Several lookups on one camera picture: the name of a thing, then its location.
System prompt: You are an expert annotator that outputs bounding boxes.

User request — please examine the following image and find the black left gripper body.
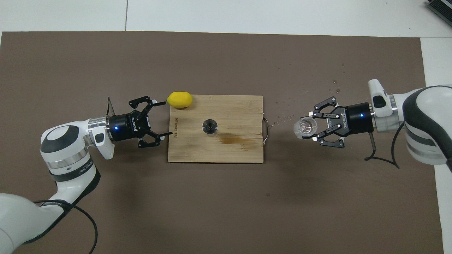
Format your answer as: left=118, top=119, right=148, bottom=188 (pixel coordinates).
left=108, top=110, right=151, bottom=143

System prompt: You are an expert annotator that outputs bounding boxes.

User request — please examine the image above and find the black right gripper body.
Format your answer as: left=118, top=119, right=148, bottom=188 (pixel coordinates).
left=332, top=102, right=375, bottom=136

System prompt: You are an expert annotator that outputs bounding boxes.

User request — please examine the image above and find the clear glass cup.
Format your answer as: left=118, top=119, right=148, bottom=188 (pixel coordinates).
left=292, top=117, right=318, bottom=139

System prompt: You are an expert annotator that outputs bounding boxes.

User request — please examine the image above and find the steel double jigger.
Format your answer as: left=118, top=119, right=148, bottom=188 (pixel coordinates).
left=202, top=119, right=219, bottom=135

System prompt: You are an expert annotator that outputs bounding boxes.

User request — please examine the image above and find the yellow lemon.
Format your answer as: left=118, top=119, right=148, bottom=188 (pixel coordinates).
left=167, top=91, right=193, bottom=108

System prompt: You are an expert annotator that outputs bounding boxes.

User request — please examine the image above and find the wooden cutting board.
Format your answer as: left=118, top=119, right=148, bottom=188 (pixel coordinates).
left=168, top=95, right=269, bottom=164

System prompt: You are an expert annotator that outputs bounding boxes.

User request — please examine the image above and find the brown table mat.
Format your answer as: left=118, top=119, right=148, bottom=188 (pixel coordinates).
left=0, top=31, right=445, bottom=254

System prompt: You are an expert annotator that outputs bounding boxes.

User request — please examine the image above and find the grey ribbed device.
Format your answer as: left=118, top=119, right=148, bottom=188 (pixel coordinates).
left=425, top=0, right=452, bottom=26

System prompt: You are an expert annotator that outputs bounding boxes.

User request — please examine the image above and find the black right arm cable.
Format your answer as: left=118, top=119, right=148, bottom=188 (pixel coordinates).
left=364, top=122, right=406, bottom=169

